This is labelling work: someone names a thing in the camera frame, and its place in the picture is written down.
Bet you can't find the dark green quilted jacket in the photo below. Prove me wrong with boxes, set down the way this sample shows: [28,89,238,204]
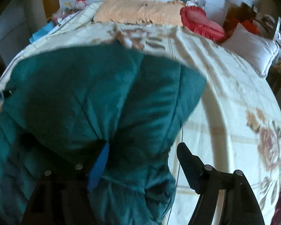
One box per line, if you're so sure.
[0,41,207,224]

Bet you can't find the cream floral bed blanket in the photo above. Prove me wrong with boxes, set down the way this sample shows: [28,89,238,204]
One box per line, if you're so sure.
[0,3,281,224]

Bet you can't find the white pillow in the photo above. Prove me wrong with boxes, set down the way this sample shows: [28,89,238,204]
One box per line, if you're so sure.
[222,23,279,78]

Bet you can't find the grey wardrobe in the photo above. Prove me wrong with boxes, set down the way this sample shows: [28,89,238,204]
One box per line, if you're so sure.
[0,0,46,65]

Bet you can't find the wooden chair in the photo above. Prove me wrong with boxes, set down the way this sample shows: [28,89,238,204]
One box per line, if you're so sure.
[254,12,281,95]

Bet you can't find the red bag on chair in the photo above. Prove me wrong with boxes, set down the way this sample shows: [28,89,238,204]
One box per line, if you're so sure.
[223,18,260,35]

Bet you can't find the red ruffled cushion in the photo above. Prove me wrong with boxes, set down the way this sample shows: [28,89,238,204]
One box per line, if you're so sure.
[180,6,225,42]

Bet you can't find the santa plush toy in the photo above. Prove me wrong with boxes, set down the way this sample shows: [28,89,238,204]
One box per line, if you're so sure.
[74,0,88,10]

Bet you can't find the orange fringed pillow cover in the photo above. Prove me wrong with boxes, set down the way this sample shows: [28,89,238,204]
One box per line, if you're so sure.
[94,0,185,26]

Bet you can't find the framed photo on wall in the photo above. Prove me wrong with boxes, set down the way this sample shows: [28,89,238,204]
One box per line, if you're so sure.
[176,0,206,10]

